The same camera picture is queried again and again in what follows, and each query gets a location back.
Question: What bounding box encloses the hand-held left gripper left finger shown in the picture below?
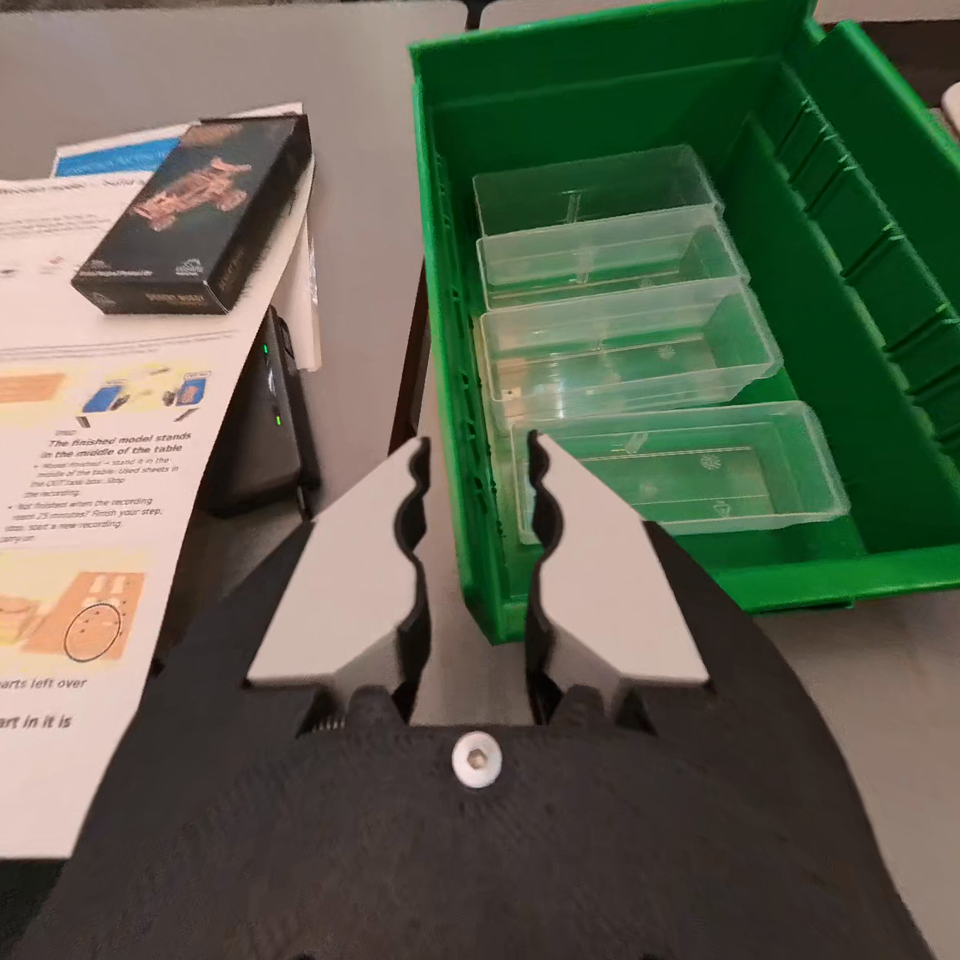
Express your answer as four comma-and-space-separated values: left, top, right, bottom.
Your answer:
243, 437, 436, 725

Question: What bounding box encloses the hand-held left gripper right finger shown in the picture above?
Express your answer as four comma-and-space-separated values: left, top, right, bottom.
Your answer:
525, 429, 712, 725

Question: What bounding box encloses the small clear plastic drawer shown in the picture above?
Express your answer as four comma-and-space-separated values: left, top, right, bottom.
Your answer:
476, 210, 751, 312
510, 401, 852, 546
480, 277, 785, 436
472, 144, 725, 237

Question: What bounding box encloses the green plastic bin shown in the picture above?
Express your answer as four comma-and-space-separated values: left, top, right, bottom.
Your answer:
408, 0, 960, 648

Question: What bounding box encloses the black power bank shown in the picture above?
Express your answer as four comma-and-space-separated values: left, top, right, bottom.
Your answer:
202, 303, 324, 520

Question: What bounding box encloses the illustrated instruction sheet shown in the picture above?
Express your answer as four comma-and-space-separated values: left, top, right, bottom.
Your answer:
0, 176, 309, 860

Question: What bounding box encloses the black model kit box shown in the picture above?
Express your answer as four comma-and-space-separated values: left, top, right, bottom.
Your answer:
71, 114, 314, 316

